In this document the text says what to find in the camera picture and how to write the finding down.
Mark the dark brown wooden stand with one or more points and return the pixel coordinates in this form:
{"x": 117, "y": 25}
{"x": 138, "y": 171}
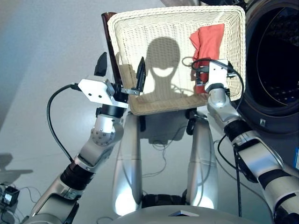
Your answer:
{"x": 109, "y": 46}

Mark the grey washing machine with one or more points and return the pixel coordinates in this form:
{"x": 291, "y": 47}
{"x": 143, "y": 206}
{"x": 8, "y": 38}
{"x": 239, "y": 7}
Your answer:
{"x": 254, "y": 112}

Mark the pale woven basket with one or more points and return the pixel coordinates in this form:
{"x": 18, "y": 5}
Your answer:
{"x": 163, "y": 28}

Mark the blue sticker label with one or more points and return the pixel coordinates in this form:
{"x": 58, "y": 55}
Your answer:
{"x": 297, "y": 158}

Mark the black power adapter box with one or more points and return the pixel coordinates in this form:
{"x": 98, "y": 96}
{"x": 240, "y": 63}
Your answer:
{"x": 10, "y": 197}

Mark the silver robot torso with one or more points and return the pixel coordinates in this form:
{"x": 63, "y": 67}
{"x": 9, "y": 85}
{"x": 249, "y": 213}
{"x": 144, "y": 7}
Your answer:
{"x": 163, "y": 217}

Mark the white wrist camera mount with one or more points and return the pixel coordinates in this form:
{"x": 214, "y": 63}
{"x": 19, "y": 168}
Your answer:
{"x": 217, "y": 74}
{"x": 93, "y": 89}

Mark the red cloth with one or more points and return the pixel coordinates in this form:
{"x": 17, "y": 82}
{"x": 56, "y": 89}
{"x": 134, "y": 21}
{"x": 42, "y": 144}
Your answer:
{"x": 210, "y": 42}

